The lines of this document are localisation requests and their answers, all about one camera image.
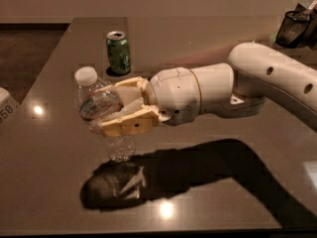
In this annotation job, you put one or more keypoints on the green soda can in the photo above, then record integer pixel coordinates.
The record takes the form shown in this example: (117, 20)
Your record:
(118, 51)

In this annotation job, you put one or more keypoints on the white labelled box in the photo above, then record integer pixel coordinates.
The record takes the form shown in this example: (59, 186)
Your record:
(8, 106)

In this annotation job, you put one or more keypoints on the clear plastic water bottle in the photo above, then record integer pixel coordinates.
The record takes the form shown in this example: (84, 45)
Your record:
(96, 98)

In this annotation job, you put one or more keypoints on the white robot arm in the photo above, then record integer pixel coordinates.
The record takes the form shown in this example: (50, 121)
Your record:
(238, 88)

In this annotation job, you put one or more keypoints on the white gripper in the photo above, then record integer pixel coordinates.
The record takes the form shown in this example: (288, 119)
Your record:
(174, 92)

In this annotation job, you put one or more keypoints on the black mesh cup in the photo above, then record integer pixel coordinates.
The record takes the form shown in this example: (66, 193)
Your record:
(299, 28)

